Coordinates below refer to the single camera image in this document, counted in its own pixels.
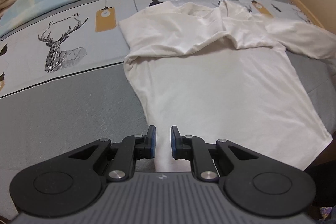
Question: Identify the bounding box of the grey printed bed sheet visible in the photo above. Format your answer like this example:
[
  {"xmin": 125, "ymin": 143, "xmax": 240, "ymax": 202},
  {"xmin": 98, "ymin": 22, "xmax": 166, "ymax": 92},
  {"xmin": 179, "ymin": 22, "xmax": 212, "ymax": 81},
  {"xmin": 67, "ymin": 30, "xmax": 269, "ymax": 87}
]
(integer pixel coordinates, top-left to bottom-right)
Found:
[{"xmin": 1, "ymin": 0, "xmax": 335, "ymax": 219}]

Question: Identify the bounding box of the white t-shirt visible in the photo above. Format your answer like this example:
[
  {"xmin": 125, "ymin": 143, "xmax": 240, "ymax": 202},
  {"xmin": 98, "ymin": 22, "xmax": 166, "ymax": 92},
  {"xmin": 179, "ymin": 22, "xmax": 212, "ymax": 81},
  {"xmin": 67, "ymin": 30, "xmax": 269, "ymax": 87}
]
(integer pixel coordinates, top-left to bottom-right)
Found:
[{"xmin": 119, "ymin": 1, "xmax": 335, "ymax": 172}]

